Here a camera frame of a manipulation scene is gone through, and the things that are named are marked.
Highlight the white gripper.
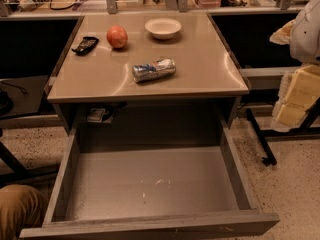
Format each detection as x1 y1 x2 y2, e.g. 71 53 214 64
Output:
269 0 320 132

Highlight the silver blue redbull can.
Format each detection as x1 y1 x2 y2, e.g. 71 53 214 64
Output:
132 58 176 83

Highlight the grey open top drawer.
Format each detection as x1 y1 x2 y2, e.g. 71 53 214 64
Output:
19 115 281 240

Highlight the grey cabinet with beige top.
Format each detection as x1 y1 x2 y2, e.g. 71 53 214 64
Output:
43 11 253 137

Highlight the black table leg right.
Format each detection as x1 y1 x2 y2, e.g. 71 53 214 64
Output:
246 109 277 166

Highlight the black table leg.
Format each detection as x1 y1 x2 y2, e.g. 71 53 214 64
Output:
0 142 59 186
246 109 277 166

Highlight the white bowl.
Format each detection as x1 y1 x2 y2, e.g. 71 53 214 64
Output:
145 18 182 40

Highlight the red apple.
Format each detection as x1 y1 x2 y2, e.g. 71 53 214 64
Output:
106 25 128 49

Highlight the white label tag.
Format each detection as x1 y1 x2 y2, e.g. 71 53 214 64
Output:
87 108 105 122

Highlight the black chip bag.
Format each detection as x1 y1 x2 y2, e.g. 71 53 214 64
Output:
72 36 99 56

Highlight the black table leg left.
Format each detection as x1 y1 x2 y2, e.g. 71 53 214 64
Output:
0 142 59 186

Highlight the person's knee in tan trousers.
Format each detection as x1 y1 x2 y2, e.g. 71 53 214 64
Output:
0 184 47 240

